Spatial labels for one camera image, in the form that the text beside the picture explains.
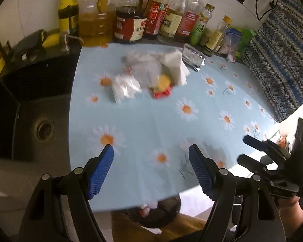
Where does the white plastic wrap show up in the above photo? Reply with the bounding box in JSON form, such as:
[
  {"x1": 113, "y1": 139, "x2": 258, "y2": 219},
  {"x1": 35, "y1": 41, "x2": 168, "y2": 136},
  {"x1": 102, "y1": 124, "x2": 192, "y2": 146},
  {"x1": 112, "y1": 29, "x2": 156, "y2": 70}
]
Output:
[{"x1": 112, "y1": 75, "x2": 142, "y2": 103}]

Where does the red label sauce bottle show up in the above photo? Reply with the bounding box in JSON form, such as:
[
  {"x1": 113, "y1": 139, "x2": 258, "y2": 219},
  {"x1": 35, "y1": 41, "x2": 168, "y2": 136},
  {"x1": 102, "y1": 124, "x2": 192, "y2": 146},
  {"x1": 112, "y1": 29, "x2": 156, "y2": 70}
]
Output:
[{"x1": 144, "y1": 0, "x2": 170, "y2": 39}]

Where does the person right hand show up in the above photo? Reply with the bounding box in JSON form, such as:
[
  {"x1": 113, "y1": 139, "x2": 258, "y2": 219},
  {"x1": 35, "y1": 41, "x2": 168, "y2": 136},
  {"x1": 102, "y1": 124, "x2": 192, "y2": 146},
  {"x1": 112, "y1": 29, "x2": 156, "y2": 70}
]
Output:
[{"x1": 276, "y1": 196, "x2": 303, "y2": 238}]

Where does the clear white vinegar bottle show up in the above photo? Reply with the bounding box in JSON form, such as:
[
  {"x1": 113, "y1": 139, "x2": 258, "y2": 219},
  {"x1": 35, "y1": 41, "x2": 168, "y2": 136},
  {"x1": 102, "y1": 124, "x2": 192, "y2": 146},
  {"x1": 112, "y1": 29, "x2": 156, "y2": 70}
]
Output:
[{"x1": 157, "y1": 0, "x2": 187, "y2": 43}]

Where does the floral blue table mat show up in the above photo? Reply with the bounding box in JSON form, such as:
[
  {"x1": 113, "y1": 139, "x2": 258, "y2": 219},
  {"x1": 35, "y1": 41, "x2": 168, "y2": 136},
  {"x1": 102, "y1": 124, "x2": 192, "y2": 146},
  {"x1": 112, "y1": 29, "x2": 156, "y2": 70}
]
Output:
[{"x1": 69, "y1": 44, "x2": 275, "y2": 211}]

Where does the small glass spice jar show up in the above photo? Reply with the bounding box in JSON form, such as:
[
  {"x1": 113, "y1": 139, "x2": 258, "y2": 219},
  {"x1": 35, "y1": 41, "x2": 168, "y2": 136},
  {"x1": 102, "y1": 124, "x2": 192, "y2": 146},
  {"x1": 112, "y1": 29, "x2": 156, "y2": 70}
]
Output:
[{"x1": 199, "y1": 27, "x2": 212, "y2": 46}]

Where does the green plastic bag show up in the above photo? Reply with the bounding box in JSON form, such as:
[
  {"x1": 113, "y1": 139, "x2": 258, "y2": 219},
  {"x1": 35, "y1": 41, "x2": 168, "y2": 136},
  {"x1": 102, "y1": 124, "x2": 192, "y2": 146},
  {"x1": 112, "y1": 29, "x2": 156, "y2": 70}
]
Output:
[{"x1": 236, "y1": 28, "x2": 256, "y2": 58}]

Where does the green yellow label bottle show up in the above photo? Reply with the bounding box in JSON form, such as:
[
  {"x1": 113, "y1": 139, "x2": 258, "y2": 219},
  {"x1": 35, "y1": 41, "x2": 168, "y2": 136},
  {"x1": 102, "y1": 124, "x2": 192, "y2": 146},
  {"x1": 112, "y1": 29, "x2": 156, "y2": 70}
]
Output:
[{"x1": 58, "y1": 0, "x2": 79, "y2": 35}]

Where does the metal soap dispenser pump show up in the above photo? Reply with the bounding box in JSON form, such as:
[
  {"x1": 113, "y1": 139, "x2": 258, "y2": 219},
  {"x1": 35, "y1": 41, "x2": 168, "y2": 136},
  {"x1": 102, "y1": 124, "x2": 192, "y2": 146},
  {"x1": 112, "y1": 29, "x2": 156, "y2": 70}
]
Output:
[{"x1": 59, "y1": 31, "x2": 83, "y2": 52}]

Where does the green label oil bottle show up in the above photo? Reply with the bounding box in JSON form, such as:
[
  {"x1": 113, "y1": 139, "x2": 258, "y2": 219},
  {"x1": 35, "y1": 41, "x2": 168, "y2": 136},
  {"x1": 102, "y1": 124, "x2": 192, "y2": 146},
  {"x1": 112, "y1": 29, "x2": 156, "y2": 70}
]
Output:
[{"x1": 188, "y1": 3, "x2": 215, "y2": 46}]

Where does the patterned blue woven cloth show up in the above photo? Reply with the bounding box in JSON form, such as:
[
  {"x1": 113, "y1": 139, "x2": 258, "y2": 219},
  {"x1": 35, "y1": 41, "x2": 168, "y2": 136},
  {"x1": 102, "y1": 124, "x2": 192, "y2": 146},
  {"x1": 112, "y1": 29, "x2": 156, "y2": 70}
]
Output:
[{"x1": 242, "y1": 0, "x2": 303, "y2": 122}]

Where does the silver foil pouch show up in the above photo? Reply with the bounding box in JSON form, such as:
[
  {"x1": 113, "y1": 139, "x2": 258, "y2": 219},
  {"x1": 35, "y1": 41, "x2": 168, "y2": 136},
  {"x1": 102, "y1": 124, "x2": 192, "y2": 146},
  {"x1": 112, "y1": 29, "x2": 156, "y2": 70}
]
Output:
[{"x1": 182, "y1": 43, "x2": 206, "y2": 72}]

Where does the dark soy sauce jug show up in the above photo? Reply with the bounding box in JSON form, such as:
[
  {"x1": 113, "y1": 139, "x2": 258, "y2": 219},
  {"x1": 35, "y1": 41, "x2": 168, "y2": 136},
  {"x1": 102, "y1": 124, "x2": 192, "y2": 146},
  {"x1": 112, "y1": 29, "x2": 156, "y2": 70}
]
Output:
[{"x1": 113, "y1": 0, "x2": 153, "y2": 44}]

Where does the white paper napkin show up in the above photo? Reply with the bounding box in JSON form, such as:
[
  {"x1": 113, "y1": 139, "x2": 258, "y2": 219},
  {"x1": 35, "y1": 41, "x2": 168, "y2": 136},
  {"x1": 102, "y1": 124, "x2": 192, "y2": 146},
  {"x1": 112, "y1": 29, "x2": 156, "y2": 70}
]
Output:
[{"x1": 160, "y1": 49, "x2": 190, "y2": 86}]

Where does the yellow black sponge brush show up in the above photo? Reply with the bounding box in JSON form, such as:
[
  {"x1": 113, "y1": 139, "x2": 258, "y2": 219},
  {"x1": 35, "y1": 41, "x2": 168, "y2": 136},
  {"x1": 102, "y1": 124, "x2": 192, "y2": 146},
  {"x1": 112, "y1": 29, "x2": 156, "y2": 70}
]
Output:
[{"x1": 13, "y1": 29, "x2": 60, "y2": 56}]

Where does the yellow cap slim bottle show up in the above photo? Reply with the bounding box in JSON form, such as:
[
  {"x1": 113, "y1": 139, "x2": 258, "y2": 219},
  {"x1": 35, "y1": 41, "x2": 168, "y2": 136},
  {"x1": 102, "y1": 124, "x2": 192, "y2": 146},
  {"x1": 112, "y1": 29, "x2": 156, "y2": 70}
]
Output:
[{"x1": 204, "y1": 15, "x2": 232, "y2": 56}]

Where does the blue white plastic bag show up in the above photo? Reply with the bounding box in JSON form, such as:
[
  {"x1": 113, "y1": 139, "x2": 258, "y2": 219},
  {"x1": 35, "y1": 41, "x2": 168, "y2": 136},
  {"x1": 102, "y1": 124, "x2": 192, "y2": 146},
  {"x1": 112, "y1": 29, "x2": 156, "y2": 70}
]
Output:
[{"x1": 219, "y1": 28, "x2": 242, "y2": 63}]

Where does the large cooking oil jug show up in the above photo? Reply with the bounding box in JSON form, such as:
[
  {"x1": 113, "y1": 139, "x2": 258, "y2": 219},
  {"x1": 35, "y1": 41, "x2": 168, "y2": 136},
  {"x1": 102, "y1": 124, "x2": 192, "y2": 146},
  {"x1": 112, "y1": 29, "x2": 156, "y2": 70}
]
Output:
[{"x1": 79, "y1": 0, "x2": 115, "y2": 47}]

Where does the red yellow snack wrapper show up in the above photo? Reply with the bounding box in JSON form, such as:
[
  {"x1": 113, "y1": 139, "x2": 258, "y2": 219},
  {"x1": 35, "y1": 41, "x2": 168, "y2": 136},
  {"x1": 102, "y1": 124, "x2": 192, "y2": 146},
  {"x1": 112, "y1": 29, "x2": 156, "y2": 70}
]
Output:
[{"x1": 150, "y1": 74, "x2": 173, "y2": 99}]

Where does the black kitchen sink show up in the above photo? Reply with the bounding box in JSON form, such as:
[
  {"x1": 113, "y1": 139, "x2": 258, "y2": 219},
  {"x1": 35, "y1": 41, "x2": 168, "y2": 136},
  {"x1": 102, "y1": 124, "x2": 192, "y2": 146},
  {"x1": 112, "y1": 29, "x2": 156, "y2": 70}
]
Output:
[{"x1": 0, "y1": 53, "x2": 79, "y2": 161}]

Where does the red label dark bottle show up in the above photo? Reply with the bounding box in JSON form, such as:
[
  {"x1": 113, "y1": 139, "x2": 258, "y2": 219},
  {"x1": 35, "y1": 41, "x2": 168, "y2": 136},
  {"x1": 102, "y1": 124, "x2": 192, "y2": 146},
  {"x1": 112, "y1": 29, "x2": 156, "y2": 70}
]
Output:
[{"x1": 175, "y1": 0, "x2": 204, "y2": 42}]

